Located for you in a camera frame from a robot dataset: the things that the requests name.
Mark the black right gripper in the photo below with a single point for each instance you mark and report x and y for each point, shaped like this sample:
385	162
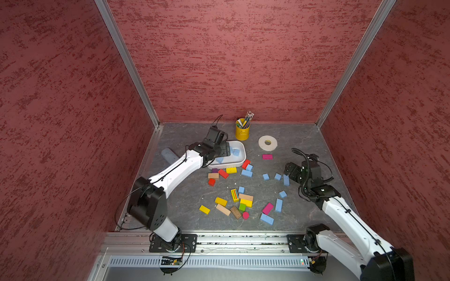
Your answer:
296	170

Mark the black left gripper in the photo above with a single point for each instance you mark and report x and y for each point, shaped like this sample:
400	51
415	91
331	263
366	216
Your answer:
225	150

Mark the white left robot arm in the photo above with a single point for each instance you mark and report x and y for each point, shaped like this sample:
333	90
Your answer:
148	199

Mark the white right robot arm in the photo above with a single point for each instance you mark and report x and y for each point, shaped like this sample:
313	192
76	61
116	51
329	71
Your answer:
369	257

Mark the white rectangular bowl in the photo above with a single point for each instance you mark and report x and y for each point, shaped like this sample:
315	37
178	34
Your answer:
228	159

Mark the yellow block near bowl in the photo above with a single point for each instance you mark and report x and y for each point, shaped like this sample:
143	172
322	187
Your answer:
231	170

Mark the red flat block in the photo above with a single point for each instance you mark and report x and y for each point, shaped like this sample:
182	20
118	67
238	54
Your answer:
223	174

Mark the tan block left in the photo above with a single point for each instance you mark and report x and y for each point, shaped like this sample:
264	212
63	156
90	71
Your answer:
213	176

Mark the yellow metal pencil bucket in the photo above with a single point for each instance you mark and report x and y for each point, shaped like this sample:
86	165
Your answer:
241	134

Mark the red upright block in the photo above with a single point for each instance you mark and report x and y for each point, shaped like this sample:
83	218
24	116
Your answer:
245	164

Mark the red small block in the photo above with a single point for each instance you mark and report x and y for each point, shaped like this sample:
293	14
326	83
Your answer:
212	182

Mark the light blue upright block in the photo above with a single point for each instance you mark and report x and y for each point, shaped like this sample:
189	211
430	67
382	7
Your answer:
278	205

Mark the bundle of pencils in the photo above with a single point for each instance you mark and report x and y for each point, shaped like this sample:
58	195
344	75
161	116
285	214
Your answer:
244	123

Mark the magenta flat block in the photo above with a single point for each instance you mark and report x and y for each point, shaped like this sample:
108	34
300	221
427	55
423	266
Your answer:
267	157

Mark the white tape roll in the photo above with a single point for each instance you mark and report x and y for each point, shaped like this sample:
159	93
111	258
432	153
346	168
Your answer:
268	143

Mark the striped yellow block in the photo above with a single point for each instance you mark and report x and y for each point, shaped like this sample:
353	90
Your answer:
235	196

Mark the yellow block centre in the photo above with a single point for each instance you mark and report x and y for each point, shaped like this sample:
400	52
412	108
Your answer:
221	201

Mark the magenta block front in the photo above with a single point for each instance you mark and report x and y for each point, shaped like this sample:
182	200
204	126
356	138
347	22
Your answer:
268	208

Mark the tan wood block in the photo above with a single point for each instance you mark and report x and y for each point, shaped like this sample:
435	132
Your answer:
246	197

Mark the light blue block front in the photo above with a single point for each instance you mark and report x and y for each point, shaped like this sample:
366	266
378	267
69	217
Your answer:
267	219

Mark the yellow block front left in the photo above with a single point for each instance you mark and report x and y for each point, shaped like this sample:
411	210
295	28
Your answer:
204	209

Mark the natural wood long block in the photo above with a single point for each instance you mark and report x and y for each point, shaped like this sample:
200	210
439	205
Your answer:
223	209

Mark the yellow block beside green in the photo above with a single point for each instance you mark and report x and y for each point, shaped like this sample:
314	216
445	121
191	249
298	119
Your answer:
247	203

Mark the dark wood block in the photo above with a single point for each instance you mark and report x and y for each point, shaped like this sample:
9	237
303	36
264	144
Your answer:
235	211

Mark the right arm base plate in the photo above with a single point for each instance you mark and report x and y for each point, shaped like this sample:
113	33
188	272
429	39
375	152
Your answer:
303	244

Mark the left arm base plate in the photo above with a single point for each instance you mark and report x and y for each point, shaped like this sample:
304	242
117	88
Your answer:
181	243

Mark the aluminium front rail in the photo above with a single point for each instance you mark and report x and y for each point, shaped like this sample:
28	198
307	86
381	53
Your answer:
208	243

